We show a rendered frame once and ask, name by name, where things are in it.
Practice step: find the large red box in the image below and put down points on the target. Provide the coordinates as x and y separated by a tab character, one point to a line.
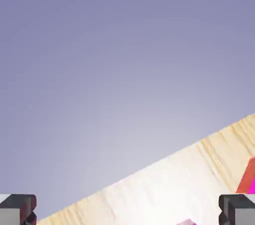
246	179

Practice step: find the small pink cube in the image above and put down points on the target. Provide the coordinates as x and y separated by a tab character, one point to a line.
187	222

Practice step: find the small magenta cube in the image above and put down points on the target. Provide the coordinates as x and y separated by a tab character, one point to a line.
252	187

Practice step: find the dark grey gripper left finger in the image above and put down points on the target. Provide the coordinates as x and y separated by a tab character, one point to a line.
16	209

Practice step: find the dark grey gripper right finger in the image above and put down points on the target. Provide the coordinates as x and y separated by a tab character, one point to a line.
239	209

